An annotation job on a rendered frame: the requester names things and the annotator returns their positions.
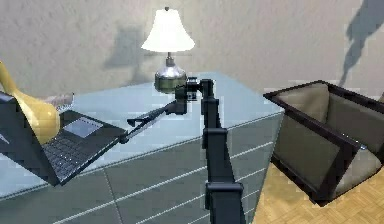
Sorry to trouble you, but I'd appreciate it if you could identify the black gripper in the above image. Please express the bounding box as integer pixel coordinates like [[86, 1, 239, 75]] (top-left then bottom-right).
[[119, 85, 189, 145]]

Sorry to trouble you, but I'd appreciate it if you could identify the white shade table lamp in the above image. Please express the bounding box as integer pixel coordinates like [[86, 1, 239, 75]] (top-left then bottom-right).
[[140, 6, 197, 95]]

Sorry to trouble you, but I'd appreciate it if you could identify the dark frame beige armchair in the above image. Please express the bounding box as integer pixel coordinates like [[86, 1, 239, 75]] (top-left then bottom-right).
[[262, 79, 384, 208]]

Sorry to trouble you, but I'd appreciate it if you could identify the black laptop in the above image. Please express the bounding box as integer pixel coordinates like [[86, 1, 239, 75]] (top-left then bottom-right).
[[0, 91, 130, 187]]

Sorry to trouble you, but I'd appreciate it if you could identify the grey chest of drawers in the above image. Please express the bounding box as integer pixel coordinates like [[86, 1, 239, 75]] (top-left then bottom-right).
[[0, 70, 285, 224]]

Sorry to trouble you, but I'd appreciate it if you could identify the yellow vase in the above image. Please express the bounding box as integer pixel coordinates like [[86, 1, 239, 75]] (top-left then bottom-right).
[[0, 60, 62, 145]]

